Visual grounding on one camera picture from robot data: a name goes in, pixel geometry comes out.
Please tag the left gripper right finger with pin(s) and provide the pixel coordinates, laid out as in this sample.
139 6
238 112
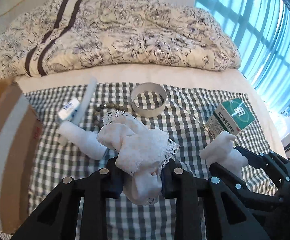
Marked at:
207 208

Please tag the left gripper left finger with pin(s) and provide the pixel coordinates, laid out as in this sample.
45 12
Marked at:
75 208

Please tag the white plug-in night light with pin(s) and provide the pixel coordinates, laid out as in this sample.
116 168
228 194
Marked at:
86 141

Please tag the green 999 medicine box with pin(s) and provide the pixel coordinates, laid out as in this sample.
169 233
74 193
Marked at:
232 115

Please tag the white foam tube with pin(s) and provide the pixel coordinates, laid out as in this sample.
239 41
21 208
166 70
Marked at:
90 90

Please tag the cardboard box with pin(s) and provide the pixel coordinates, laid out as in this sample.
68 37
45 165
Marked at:
20 130

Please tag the blue curtain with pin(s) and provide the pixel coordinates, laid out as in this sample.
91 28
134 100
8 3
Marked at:
261 31

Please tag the floral quilt with stripes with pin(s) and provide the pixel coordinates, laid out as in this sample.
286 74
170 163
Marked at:
64 35

